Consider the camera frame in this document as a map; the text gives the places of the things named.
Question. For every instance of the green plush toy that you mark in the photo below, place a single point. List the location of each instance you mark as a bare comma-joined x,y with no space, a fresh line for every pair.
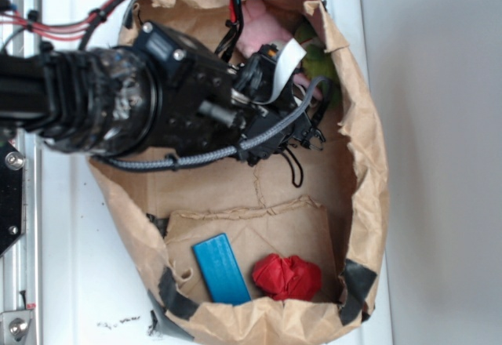
316,62

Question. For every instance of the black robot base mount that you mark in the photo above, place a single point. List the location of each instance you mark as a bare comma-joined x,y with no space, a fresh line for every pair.
12,196

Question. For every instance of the aluminium extrusion rail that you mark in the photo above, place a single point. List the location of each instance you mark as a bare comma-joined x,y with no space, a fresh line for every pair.
21,321

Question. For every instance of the pink plush bunny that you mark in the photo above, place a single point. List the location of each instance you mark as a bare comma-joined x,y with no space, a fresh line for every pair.
263,29

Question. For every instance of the brown paper bag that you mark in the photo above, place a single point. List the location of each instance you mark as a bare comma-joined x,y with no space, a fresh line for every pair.
338,219

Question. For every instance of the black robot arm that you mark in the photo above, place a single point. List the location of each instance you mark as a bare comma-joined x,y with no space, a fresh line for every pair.
98,102

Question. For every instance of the blue rectangular block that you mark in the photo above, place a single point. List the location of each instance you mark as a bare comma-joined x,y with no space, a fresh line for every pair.
220,271

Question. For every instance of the red crumpled paper ball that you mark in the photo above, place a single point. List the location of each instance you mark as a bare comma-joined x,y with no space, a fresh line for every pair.
283,278

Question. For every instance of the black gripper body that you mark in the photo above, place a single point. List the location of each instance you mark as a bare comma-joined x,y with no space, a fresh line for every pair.
207,109

